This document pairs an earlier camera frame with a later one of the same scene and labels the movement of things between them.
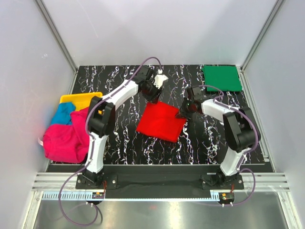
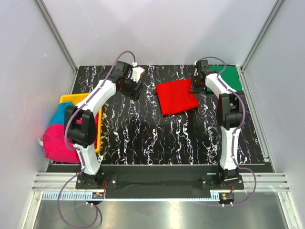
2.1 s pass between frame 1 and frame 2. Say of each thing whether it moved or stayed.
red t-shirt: moved
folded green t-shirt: stayed
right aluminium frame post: stayed
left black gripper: moved
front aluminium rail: stayed
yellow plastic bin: stayed
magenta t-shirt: stayed
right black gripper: moved
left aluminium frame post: stayed
